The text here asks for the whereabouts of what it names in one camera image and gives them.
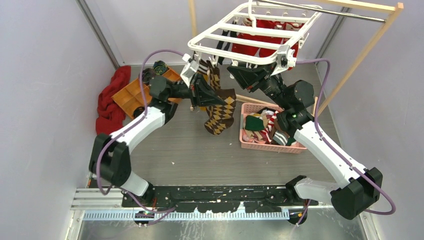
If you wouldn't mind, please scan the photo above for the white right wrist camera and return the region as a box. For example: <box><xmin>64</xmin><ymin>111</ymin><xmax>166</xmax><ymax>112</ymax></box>
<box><xmin>270</xmin><ymin>45</ymin><xmax>297</xmax><ymax>76</ymax></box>

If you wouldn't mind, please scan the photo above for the grey striped sock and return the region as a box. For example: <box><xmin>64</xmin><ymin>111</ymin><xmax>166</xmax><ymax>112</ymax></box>
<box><xmin>272</xmin><ymin>131</ymin><xmax>289</xmax><ymax>146</ymax></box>

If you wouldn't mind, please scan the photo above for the white clip sock hanger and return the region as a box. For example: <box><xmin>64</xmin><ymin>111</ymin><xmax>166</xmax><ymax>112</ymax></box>
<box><xmin>187</xmin><ymin>0</ymin><xmax>324</xmax><ymax>73</ymax></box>

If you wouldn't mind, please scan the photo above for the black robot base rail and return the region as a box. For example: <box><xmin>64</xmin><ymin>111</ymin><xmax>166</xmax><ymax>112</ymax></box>
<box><xmin>121</xmin><ymin>185</ymin><xmax>315</xmax><ymax>214</ymax></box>

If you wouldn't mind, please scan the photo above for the red cloth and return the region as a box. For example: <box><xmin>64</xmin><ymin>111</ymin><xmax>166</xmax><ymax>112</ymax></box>
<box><xmin>95</xmin><ymin>65</ymin><xmax>131</xmax><ymax>135</ymax></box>

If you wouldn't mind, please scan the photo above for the pink laundry basket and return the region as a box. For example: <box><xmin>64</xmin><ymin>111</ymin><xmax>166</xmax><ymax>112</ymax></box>
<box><xmin>239</xmin><ymin>102</ymin><xmax>307</xmax><ymax>154</ymax></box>

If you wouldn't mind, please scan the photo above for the brown yellow argyle sock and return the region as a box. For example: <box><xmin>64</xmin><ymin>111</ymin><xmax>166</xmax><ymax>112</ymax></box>
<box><xmin>206</xmin><ymin>60</ymin><xmax>222</xmax><ymax>91</ymax></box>

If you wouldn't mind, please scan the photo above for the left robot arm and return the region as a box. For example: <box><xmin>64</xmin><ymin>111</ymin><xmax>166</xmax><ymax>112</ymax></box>
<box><xmin>88</xmin><ymin>73</ymin><xmax>225</xmax><ymax>207</ymax></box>

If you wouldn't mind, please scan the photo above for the black sock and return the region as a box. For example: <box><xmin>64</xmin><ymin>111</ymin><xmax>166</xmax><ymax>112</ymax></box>
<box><xmin>216</xmin><ymin>30</ymin><xmax>230</xmax><ymax>65</ymax></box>

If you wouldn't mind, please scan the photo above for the red white striped sock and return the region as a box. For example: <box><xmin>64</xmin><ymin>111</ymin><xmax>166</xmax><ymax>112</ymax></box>
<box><xmin>259</xmin><ymin>110</ymin><xmax>280</xmax><ymax>144</ymax></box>

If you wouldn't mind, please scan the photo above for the wooden clothes rack frame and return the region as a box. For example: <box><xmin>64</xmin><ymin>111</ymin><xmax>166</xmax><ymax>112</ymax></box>
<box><xmin>187</xmin><ymin>0</ymin><xmax>407</xmax><ymax>117</ymax></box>

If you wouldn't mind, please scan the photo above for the metal hanger rod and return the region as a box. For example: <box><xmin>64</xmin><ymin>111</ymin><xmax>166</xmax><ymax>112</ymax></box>
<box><xmin>258</xmin><ymin>0</ymin><xmax>387</xmax><ymax>23</ymax></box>

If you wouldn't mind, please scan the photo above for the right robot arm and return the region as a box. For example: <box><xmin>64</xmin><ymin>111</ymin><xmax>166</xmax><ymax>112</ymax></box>
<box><xmin>227</xmin><ymin>64</ymin><xmax>383</xmax><ymax>220</ymax></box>

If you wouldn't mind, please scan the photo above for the green sock in basket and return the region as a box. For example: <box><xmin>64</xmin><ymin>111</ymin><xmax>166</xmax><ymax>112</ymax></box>
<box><xmin>244</xmin><ymin>115</ymin><xmax>265</xmax><ymax>132</ymax></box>

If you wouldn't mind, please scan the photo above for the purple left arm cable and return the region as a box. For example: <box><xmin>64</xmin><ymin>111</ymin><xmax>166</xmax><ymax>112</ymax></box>
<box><xmin>96</xmin><ymin>49</ymin><xmax>186</xmax><ymax>226</ymax></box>

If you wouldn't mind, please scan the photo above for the rolled dark patterned sock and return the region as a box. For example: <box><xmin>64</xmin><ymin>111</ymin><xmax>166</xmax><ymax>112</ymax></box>
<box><xmin>153</xmin><ymin>60</ymin><xmax>169</xmax><ymax>75</ymax></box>
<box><xmin>138</xmin><ymin>67</ymin><xmax>156</xmax><ymax>85</ymax></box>
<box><xmin>132</xmin><ymin>106</ymin><xmax>145</xmax><ymax>119</ymax></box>

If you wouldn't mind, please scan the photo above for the red santa christmas sock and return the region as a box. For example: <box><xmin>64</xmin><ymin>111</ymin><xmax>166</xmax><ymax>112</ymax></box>
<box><xmin>257</xmin><ymin>20</ymin><xmax>283</xmax><ymax>58</ymax></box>

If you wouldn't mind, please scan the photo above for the orange wooden compartment tray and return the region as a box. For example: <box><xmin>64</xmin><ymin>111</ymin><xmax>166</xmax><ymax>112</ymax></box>
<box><xmin>111</xmin><ymin>66</ymin><xmax>183</xmax><ymax>120</ymax></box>

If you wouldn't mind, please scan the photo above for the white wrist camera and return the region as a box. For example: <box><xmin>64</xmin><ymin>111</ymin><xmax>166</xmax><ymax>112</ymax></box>
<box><xmin>270</xmin><ymin>45</ymin><xmax>297</xmax><ymax>76</ymax></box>
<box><xmin>180</xmin><ymin>53</ymin><xmax>200</xmax><ymax>87</ymax></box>

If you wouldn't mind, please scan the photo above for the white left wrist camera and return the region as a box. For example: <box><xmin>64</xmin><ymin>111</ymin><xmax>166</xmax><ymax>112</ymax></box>
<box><xmin>180</xmin><ymin>53</ymin><xmax>200</xmax><ymax>87</ymax></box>

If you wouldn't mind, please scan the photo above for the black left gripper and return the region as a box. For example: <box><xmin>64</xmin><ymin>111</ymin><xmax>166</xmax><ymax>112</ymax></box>
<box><xmin>167</xmin><ymin>72</ymin><xmax>225</xmax><ymax>110</ymax></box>

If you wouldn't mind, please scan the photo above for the red snowflake christmas sock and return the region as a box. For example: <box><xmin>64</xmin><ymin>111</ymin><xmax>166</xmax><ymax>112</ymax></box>
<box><xmin>231</xmin><ymin>18</ymin><xmax>263</xmax><ymax>56</ymax></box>

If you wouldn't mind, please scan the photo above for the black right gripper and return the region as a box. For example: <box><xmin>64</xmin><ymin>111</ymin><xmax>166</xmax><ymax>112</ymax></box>
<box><xmin>226</xmin><ymin>56</ymin><xmax>291</xmax><ymax>111</ymax></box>

